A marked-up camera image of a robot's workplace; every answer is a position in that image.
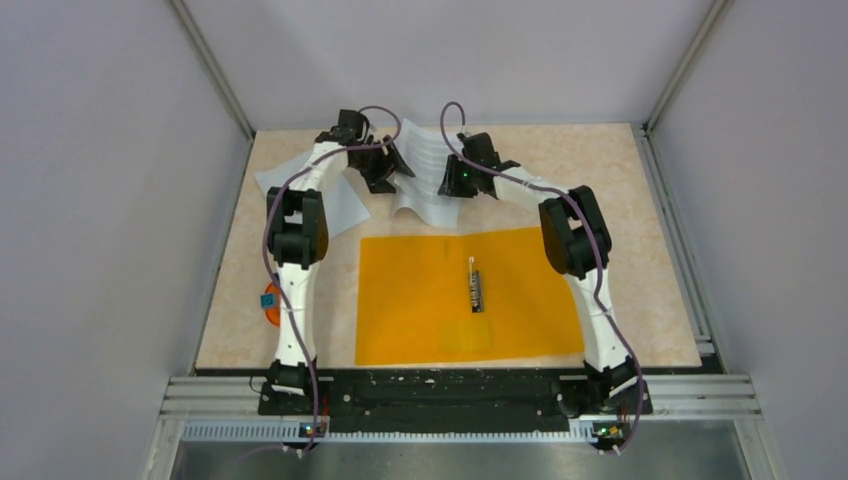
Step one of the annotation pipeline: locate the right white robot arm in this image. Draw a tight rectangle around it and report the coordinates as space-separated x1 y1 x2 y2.
440 133 646 412

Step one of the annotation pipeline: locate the purple cable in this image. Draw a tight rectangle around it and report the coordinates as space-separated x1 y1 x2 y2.
439 101 645 457
262 105 404 457

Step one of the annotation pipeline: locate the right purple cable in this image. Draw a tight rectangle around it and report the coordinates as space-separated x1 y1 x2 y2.
439 101 645 457

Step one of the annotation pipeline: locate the metal folder clip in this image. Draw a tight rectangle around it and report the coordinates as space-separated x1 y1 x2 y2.
468 256 484 313

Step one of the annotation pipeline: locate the orange plastic folder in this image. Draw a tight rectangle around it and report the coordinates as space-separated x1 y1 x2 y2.
355 227 584 366

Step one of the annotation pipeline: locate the blank white paper sheet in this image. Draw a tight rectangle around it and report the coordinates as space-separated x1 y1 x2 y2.
254 142 370 237

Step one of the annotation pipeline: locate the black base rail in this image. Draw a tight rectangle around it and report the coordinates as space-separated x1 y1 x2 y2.
258 366 654 433

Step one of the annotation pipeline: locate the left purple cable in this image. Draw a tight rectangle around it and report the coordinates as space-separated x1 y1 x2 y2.
262 105 404 457

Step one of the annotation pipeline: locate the white slotted cable duct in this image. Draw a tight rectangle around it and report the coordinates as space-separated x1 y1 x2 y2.
181 419 598 443

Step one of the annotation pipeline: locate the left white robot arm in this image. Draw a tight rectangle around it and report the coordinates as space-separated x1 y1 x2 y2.
263 107 415 414

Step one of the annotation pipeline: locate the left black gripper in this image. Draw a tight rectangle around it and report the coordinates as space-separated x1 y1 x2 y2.
350 135 413 194

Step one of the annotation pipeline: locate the light blue toy cube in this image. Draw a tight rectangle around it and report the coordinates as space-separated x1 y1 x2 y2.
260 292 277 310

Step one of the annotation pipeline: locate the printed paper stack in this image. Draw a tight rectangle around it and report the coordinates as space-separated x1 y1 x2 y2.
392 119 461 229

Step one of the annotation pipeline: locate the orange curved toy block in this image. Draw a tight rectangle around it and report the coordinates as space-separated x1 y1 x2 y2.
260 283 281 327

